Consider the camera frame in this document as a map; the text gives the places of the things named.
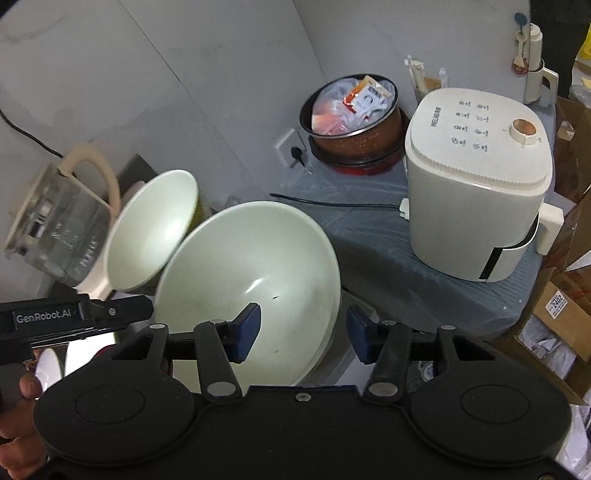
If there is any black kettle cable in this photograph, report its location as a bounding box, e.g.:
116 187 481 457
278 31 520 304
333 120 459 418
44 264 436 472
0 109 65 160

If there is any black GenRobot handle clamp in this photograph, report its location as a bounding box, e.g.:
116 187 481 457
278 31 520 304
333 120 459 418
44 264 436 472
1 294 153 365

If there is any black power cable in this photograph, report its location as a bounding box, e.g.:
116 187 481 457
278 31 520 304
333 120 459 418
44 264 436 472
269 192 401 210

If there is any cream utensil holder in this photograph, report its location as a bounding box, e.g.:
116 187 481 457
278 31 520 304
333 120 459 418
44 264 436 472
512 12 559 104

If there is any red pot base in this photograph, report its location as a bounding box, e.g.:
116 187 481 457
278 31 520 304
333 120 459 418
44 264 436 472
308 107 410 175

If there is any cardboard box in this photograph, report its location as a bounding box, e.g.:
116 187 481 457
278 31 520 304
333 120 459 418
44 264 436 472
497 268 590 406

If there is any brown inner cooker pot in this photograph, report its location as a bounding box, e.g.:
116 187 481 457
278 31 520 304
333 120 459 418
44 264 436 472
298 73 407 168

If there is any white air fryer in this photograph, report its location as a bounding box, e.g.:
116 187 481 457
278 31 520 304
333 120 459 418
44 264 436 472
400 88 564 282

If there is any white wall socket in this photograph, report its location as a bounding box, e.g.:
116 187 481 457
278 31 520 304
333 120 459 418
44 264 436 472
274 129 307 168

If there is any person's hand on handle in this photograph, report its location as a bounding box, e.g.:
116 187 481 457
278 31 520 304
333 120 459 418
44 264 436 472
0 372 47 479

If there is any plastic bag of packets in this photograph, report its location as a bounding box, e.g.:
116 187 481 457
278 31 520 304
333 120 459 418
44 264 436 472
311 75 397 136

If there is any large white bowl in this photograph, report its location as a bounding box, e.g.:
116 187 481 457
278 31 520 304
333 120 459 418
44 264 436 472
154 201 341 388

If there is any small white bowl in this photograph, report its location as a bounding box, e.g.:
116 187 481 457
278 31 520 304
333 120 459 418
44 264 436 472
103 170 198 292

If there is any glass electric kettle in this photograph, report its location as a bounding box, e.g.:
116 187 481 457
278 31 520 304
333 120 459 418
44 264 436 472
4 143 121 288

